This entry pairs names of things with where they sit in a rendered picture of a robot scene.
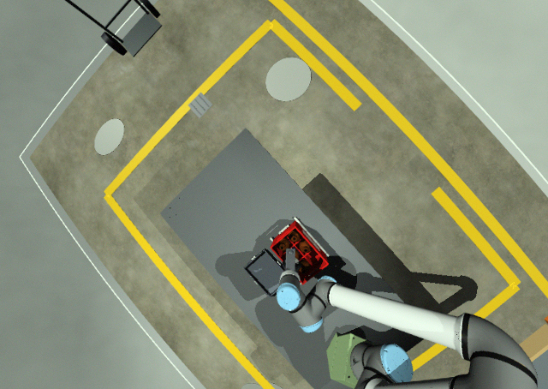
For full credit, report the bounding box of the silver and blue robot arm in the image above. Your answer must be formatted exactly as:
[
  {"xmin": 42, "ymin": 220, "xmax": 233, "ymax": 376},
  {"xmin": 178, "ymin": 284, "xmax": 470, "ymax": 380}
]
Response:
[{"xmin": 277, "ymin": 248, "xmax": 538, "ymax": 389}]

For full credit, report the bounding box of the red crate with dividers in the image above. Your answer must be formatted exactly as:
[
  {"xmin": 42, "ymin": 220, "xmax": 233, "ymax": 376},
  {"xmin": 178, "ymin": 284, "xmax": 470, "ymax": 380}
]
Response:
[{"xmin": 271, "ymin": 221, "xmax": 326, "ymax": 279}]

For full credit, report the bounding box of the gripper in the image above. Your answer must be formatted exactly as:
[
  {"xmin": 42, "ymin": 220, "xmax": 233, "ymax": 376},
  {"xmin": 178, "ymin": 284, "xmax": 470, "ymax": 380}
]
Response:
[{"xmin": 283, "ymin": 258, "xmax": 301, "ymax": 273}]

